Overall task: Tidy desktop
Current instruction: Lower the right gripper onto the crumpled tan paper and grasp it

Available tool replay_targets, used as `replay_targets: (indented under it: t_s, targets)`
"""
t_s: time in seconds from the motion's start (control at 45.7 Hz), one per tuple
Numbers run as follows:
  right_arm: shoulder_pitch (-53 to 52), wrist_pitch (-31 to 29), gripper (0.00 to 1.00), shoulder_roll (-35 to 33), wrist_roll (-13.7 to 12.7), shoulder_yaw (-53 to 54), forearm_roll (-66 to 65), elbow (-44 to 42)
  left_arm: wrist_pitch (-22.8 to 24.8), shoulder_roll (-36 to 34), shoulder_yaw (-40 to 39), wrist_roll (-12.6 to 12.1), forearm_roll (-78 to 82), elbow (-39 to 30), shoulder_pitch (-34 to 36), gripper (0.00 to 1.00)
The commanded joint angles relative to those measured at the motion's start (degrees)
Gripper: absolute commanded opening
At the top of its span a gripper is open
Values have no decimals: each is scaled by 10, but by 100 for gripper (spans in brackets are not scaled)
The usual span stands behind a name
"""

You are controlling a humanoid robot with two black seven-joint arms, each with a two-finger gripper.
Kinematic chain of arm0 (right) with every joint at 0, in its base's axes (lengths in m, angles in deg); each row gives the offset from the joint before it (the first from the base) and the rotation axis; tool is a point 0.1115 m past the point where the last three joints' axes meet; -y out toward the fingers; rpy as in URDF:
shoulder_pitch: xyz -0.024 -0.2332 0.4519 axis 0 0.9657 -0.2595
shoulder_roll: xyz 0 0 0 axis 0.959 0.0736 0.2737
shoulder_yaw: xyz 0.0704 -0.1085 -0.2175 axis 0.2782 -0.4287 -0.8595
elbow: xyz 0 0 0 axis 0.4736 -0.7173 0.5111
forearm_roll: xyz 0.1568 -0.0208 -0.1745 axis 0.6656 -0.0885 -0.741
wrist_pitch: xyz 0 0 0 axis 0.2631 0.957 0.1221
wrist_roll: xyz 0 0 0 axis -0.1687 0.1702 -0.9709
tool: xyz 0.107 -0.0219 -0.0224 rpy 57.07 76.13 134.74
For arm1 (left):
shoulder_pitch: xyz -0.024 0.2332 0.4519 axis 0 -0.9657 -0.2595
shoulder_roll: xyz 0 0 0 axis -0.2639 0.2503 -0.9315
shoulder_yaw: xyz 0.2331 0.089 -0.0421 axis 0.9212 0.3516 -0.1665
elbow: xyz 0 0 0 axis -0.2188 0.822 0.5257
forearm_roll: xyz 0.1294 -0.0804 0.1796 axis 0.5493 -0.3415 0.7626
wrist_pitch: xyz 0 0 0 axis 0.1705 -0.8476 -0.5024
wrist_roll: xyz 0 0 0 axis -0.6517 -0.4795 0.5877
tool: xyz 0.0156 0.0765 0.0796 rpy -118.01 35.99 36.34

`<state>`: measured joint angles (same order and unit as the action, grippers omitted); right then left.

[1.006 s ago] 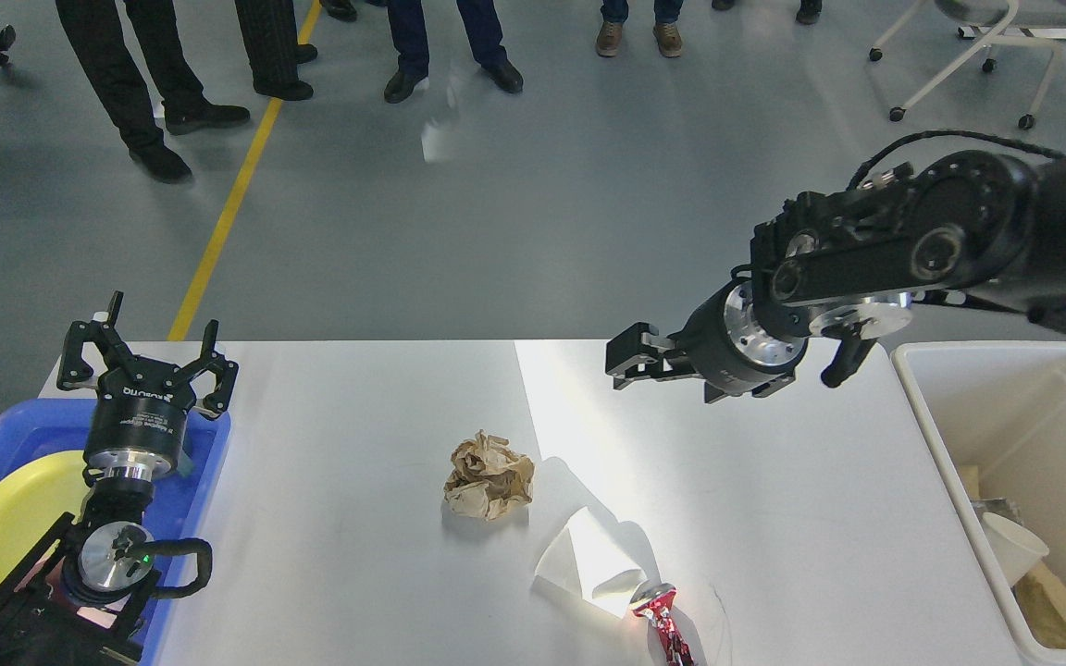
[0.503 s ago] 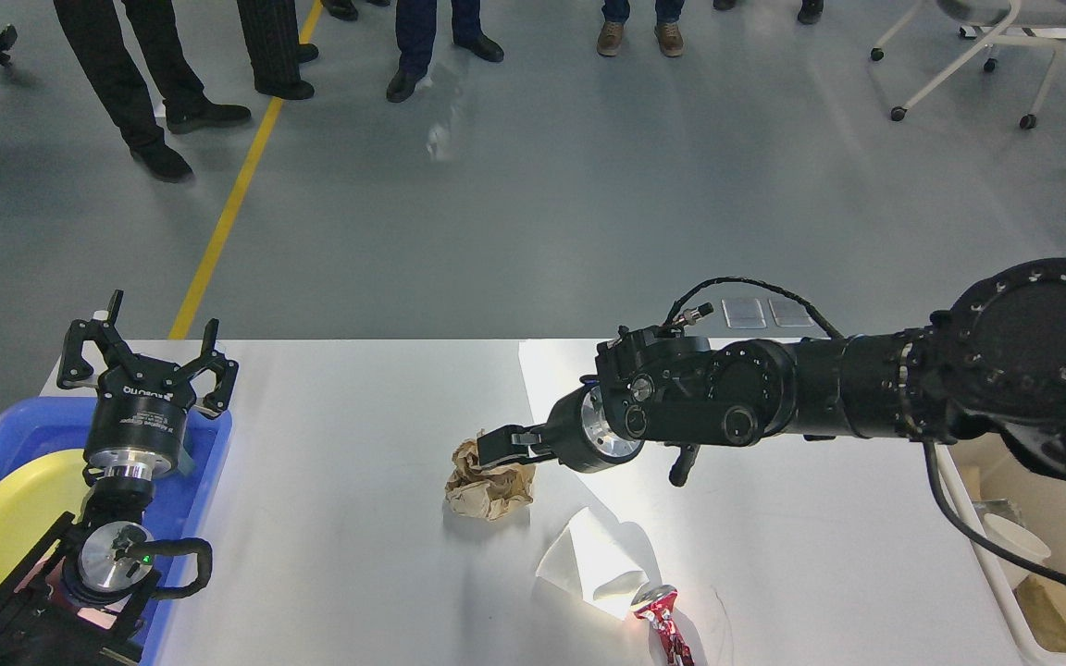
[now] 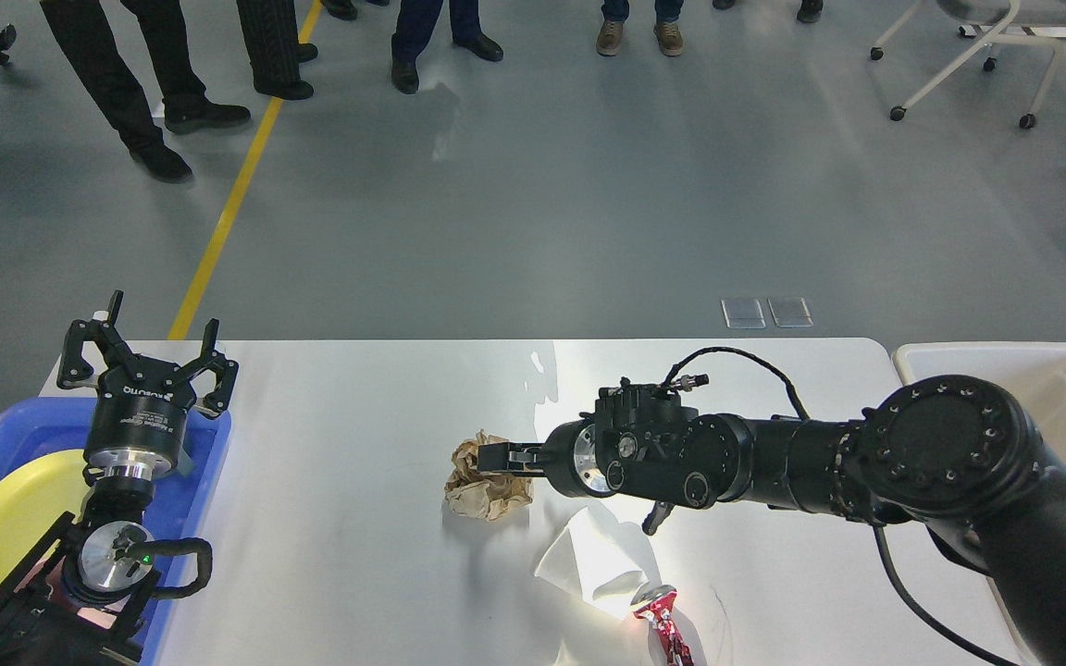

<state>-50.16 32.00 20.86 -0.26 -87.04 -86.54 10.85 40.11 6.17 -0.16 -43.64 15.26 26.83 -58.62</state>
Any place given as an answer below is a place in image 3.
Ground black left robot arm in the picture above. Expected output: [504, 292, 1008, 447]
[0, 291, 240, 665]

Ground white plastic bin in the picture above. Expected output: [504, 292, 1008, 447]
[893, 341, 1066, 462]

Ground brown paper ball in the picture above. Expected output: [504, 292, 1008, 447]
[445, 431, 533, 522]

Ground pink ribbed mug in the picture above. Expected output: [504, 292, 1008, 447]
[41, 564, 116, 629]

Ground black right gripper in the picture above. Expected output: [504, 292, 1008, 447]
[478, 420, 613, 499]

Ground white paper napkin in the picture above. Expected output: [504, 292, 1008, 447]
[533, 503, 657, 619]

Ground white rolling chair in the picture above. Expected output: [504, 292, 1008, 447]
[889, 1, 1066, 130]

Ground red snack wrapper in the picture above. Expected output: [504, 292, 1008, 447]
[629, 585, 695, 666]

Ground grey-blue mug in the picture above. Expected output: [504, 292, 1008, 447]
[175, 436, 195, 477]

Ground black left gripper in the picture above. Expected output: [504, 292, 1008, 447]
[56, 290, 240, 477]

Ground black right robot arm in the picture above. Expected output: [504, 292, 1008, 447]
[477, 363, 1066, 665]

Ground yellow plastic plate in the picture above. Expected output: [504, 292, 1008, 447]
[0, 450, 88, 583]

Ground floor outlet cover pair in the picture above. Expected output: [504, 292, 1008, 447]
[722, 298, 815, 330]

